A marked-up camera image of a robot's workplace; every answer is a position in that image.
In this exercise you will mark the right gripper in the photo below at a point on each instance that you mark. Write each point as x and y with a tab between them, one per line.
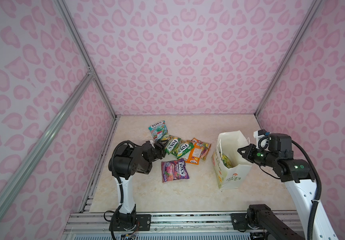
249	153

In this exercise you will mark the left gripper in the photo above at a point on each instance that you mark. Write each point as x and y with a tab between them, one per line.
161	148

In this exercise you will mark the teal Fox's candy bag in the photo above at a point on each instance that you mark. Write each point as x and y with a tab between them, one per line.
158	130

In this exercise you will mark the white illustrated paper bag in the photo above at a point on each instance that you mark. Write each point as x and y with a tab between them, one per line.
231	169

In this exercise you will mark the yellow green Fox's candy bag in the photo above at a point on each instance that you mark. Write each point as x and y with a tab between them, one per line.
226	161

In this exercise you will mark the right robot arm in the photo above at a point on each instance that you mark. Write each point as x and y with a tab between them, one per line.
293	167

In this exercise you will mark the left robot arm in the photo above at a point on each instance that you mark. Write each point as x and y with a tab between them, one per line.
128	159

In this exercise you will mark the lime Fox's candy bag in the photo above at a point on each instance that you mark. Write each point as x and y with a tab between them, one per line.
172	143

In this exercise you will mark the purple Fox's candy bag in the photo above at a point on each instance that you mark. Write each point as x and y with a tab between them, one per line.
174	170

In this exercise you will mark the orange candy bag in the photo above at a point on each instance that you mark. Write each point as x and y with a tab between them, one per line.
199	152

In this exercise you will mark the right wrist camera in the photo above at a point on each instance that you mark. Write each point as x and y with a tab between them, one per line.
261	137

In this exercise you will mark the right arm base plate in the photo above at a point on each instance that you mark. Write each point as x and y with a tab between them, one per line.
239	222

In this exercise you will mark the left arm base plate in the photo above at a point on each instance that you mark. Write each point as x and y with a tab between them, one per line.
128	222

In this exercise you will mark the aluminium mounting rail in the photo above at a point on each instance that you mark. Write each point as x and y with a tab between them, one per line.
164	226

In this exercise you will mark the diagonal aluminium frame bar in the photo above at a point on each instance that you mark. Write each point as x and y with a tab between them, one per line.
20	177

